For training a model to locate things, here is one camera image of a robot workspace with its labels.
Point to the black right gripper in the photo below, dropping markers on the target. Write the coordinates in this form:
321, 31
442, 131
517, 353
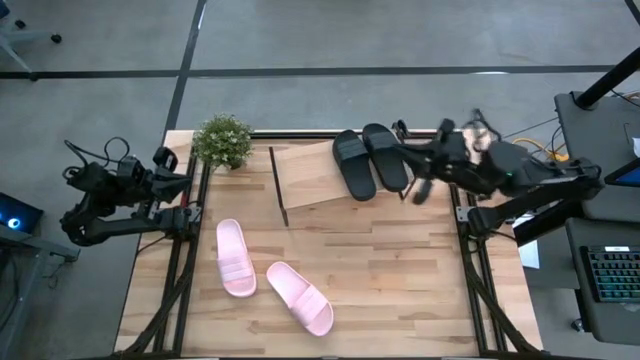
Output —
447, 155

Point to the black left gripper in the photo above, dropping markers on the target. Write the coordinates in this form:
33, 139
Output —
137, 180

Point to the black foam slide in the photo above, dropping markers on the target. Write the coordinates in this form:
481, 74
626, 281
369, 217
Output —
385, 160
355, 170

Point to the pink foam slide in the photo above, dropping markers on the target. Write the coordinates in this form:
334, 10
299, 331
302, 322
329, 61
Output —
300, 300
235, 260

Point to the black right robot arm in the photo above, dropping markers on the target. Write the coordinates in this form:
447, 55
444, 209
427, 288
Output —
525, 175

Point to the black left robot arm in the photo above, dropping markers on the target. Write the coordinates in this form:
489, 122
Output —
100, 227

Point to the wooden shelf with black legs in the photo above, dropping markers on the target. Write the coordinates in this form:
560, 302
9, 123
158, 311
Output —
305, 175

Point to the green potted plant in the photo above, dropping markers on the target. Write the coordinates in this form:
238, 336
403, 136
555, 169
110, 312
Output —
222, 142

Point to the black diagonal beam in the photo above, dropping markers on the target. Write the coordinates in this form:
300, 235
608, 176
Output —
545, 222

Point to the white paper sheet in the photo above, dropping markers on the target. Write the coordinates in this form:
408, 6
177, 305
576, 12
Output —
530, 255

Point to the computer with blue light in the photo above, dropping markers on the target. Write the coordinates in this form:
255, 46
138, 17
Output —
25, 210

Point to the grey desk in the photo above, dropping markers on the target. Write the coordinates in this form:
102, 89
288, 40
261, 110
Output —
600, 320
20, 300
590, 125

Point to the office chair wheel base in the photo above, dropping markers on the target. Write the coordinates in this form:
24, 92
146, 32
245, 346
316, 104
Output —
30, 36

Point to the tablet with blue screen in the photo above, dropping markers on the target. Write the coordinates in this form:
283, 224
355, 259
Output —
627, 176

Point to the backlit keyboard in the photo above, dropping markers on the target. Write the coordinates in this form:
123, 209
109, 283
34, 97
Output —
615, 275

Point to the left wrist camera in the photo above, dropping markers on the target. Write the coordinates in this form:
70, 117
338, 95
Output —
165, 159

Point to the black aluminium table frame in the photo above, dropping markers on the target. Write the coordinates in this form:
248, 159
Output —
180, 300
475, 300

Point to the black table edge rail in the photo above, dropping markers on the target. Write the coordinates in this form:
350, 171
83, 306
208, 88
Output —
300, 134

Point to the black round post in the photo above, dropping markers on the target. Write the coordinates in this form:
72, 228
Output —
605, 80

